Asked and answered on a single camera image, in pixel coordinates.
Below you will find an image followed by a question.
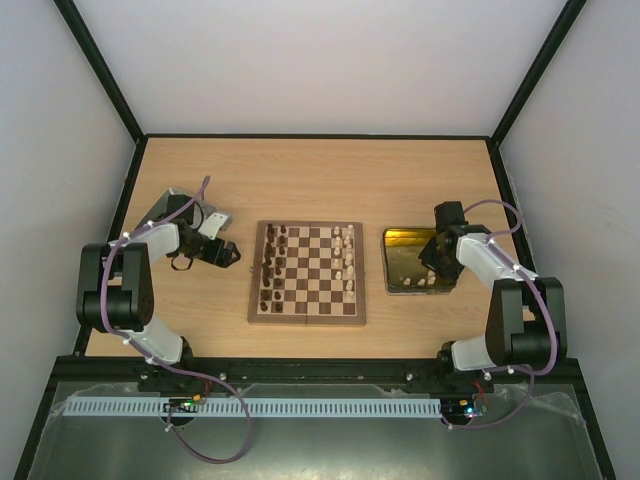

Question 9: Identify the wooden chess board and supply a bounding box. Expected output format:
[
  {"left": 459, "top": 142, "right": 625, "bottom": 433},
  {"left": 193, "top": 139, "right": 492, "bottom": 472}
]
[{"left": 247, "top": 220, "right": 366, "bottom": 327}]

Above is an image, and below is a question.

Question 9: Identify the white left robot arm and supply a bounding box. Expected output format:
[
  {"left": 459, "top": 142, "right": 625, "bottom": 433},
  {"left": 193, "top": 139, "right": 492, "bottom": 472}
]
[{"left": 76, "top": 188, "right": 241, "bottom": 369}]

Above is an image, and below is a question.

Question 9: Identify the slotted white cable duct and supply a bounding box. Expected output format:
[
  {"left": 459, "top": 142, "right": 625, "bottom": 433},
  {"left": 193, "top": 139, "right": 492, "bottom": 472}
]
[{"left": 63, "top": 397, "right": 441, "bottom": 419}]

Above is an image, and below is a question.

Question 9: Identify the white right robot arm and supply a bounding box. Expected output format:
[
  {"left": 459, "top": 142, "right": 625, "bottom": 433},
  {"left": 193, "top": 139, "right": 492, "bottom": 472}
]
[{"left": 419, "top": 201, "right": 567, "bottom": 392}]

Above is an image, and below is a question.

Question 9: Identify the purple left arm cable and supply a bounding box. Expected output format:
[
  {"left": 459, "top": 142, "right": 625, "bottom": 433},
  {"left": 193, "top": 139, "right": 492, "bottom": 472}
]
[{"left": 98, "top": 174, "right": 255, "bottom": 463}]

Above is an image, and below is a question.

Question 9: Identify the gold metal tin tray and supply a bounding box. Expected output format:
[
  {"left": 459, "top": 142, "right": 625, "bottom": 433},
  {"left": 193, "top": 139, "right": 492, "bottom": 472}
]
[{"left": 381, "top": 227, "right": 456, "bottom": 295}]

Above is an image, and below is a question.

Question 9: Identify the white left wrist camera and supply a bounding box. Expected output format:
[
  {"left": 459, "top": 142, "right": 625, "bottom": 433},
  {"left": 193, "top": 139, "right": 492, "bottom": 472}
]
[{"left": 198, "top": 211, "right": 232, "bottom": 240}]

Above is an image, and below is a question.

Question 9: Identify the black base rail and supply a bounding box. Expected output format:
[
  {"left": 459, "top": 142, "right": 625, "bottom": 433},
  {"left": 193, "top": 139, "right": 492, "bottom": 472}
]
[{"left": 49, "top": 355, "right": 584, "bottom": 396}]

